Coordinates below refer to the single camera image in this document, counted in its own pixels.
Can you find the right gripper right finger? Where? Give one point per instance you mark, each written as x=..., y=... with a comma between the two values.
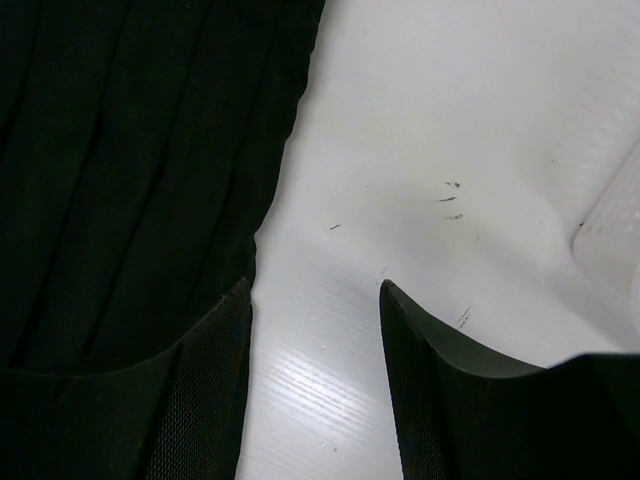
x=465, y=411

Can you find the black pleated skirt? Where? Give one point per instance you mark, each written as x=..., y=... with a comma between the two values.
x=141, y=144

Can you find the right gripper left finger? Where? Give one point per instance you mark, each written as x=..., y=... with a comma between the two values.
x=176, y=415

